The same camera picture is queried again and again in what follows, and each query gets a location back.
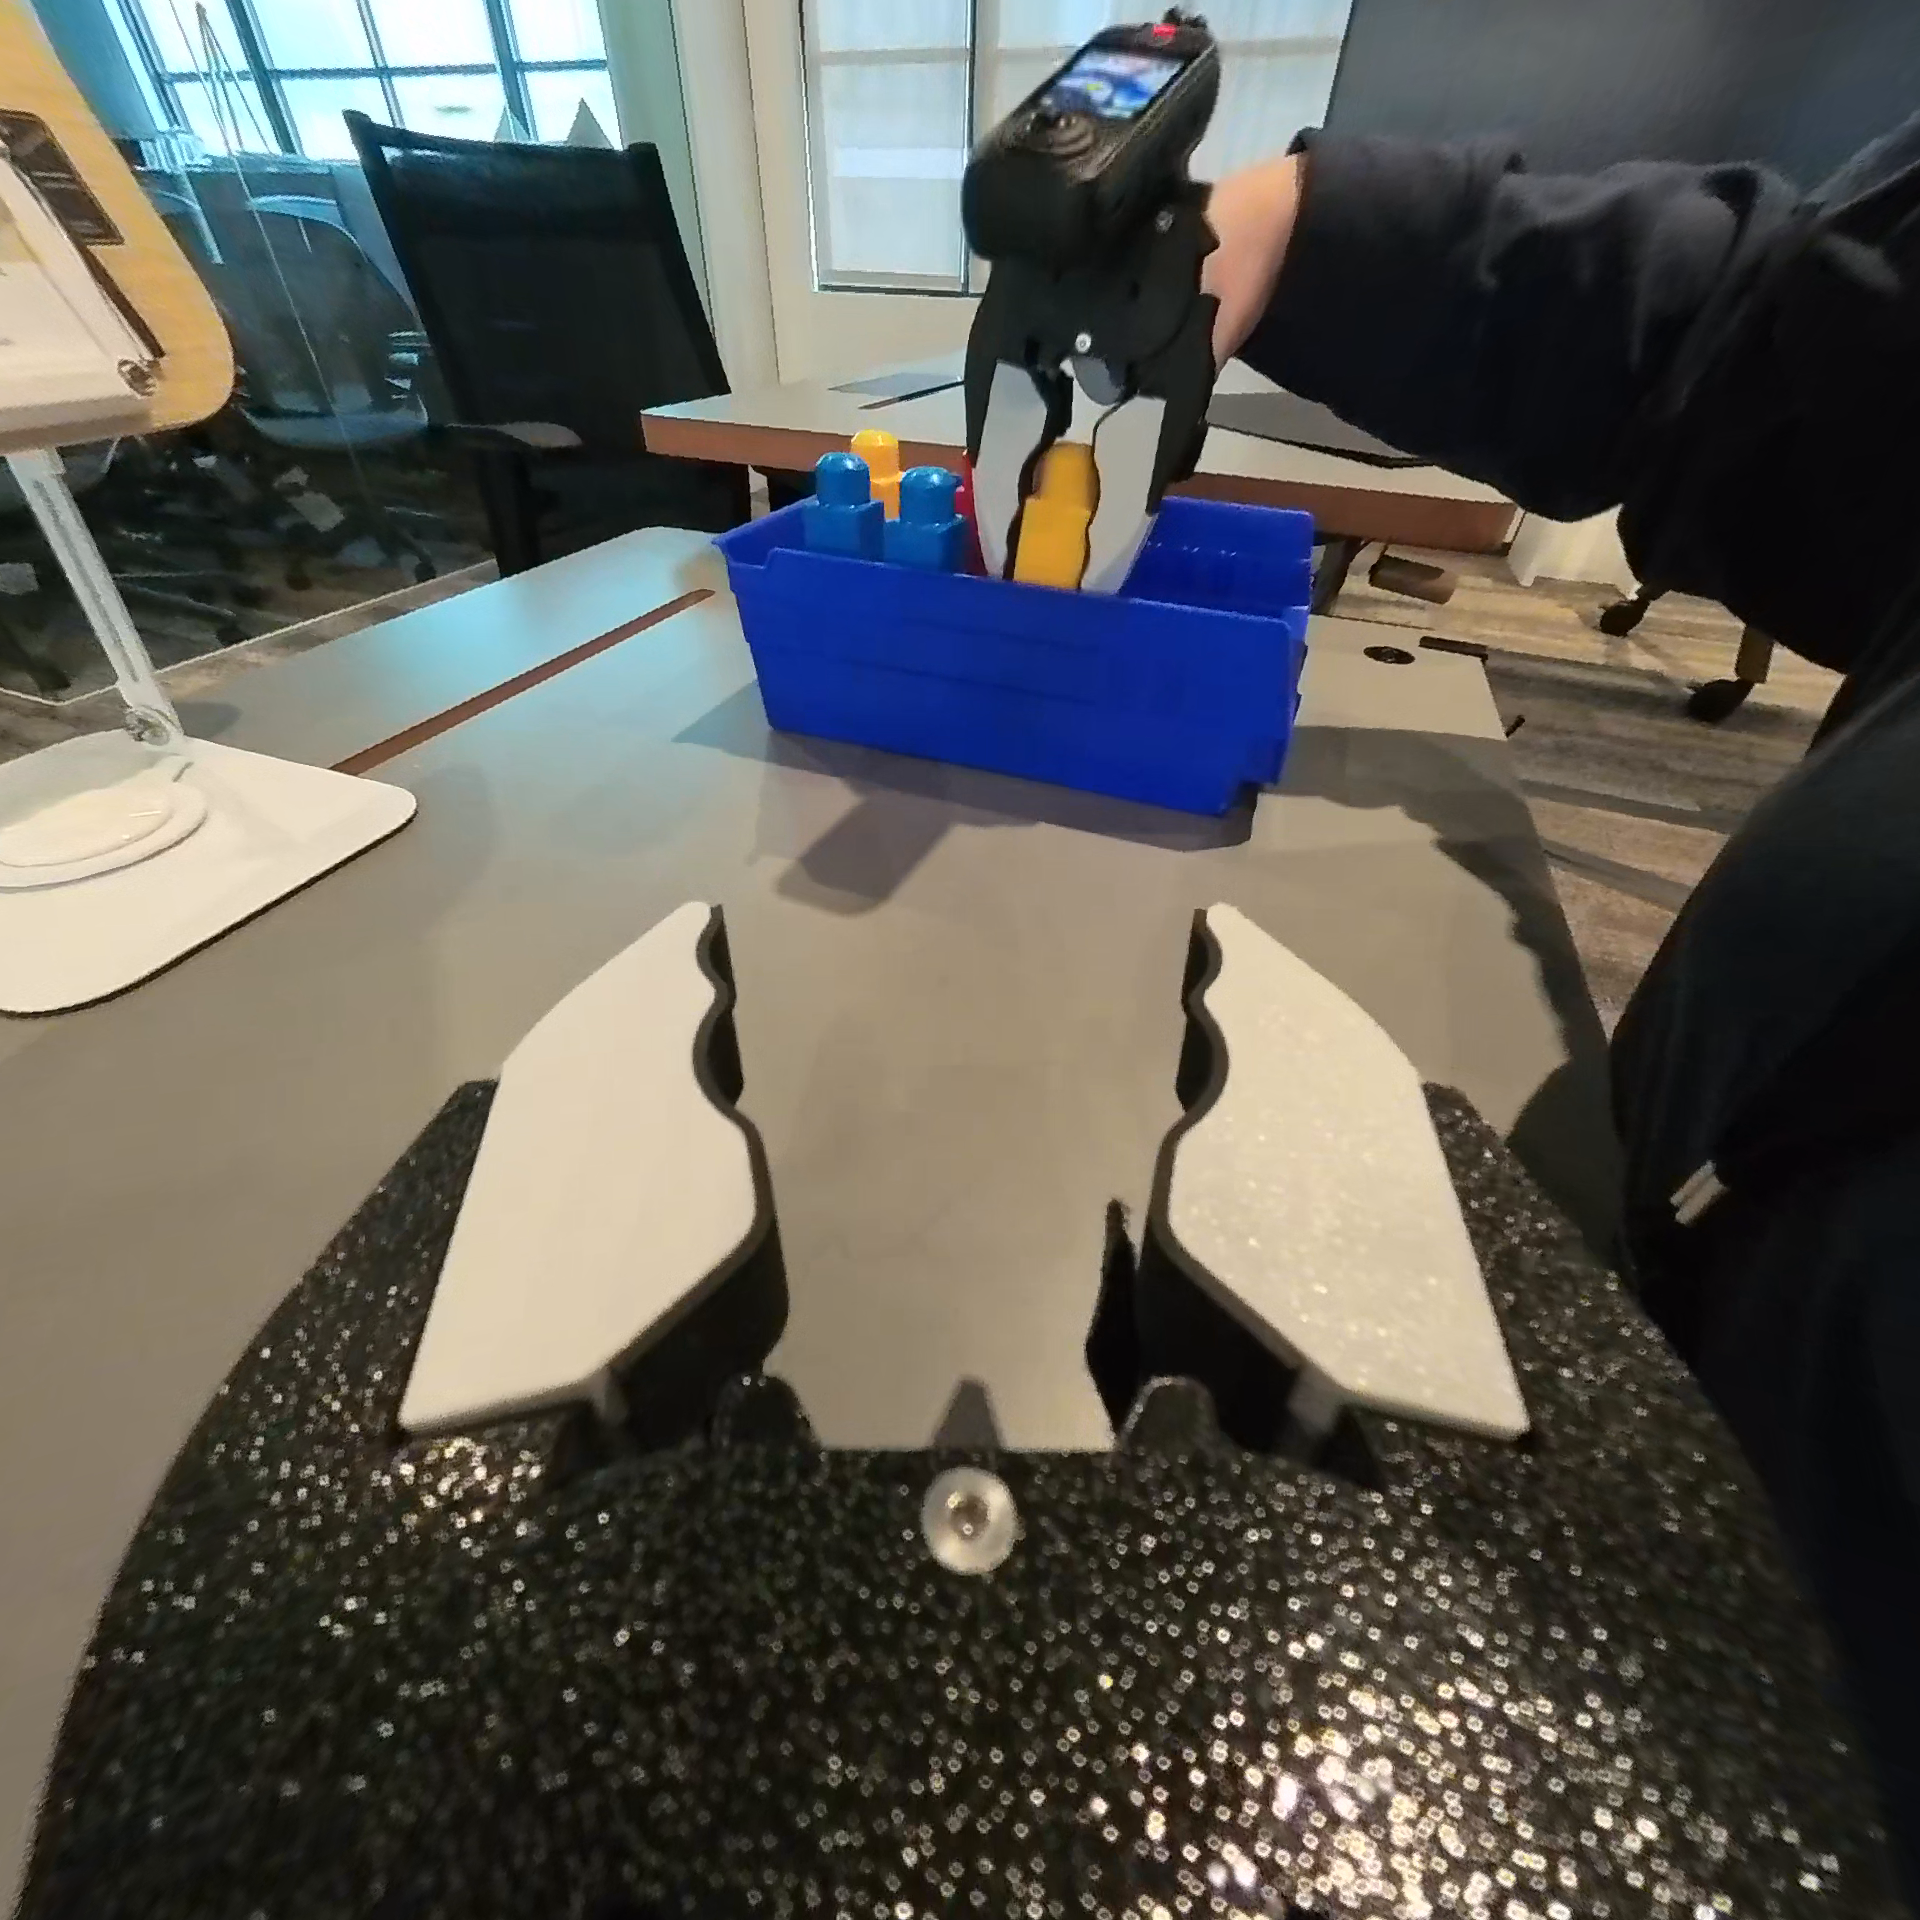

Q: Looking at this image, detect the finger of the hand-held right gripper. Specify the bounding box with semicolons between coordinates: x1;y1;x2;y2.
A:
966;364;1076;584
1076;381;1205;601

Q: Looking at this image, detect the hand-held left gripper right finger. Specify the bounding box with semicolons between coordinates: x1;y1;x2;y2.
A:
1125;900;1534;1451

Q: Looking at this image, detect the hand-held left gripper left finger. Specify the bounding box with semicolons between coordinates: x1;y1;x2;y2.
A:
397;900;794;1435

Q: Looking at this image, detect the blue plastic bin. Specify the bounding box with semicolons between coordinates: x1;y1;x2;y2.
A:
712;494;1322;820

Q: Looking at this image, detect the person's right forearm dark sleeve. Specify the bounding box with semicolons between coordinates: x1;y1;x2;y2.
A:
1242;126;1920;681

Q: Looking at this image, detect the blue mega block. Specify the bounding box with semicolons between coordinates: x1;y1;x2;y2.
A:
800;452;890;563
882;466;970;577

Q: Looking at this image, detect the person's right hand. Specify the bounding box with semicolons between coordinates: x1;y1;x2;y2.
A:
1201;150;1309;366

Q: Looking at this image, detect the wood edged background table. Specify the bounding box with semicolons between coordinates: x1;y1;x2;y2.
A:
641;349;1520;560

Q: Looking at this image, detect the person's dark jacket torso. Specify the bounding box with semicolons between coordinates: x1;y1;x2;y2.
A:
1606;667;1920;1920

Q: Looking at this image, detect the black mesh office chair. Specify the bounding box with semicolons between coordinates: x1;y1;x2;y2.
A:
344;109;754;580

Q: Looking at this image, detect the chair base with casters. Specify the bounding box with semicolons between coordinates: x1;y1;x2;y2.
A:
1593;587;1778;725

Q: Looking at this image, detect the grey office chair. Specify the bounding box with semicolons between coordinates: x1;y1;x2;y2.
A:
142;192;442;459

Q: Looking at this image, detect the white stand with acrylic post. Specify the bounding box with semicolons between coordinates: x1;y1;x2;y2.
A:
0;0;420;1019

